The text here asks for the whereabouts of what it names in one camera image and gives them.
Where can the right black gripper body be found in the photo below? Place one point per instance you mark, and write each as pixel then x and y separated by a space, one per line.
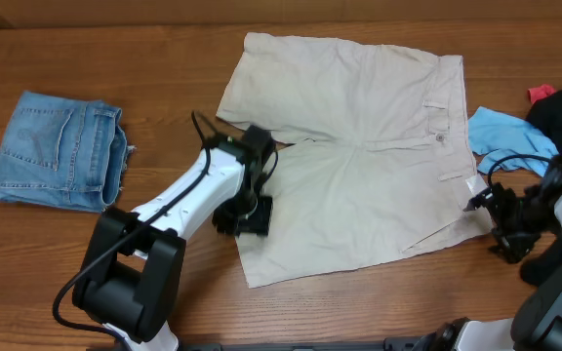
pixel 523 218

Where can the folded blue denim shorts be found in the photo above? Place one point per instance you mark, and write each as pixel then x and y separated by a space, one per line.
pixel 63 153

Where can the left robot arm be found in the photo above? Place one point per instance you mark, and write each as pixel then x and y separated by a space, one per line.
pixel 130 275

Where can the red cloth garment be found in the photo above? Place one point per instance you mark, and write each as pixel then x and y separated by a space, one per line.
pixel 540 92

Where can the light blue cloth garment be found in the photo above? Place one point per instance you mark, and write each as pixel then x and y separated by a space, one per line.
pixel 495 135

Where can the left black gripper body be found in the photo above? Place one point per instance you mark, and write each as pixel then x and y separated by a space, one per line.
pixel 247 207

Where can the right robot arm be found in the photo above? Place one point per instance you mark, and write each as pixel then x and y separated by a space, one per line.
pixel 538 323

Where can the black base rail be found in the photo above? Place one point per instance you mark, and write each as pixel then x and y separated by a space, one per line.
pixel 398 343

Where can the beige khaki shorts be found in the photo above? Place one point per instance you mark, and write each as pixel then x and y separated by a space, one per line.
pixel 375 163

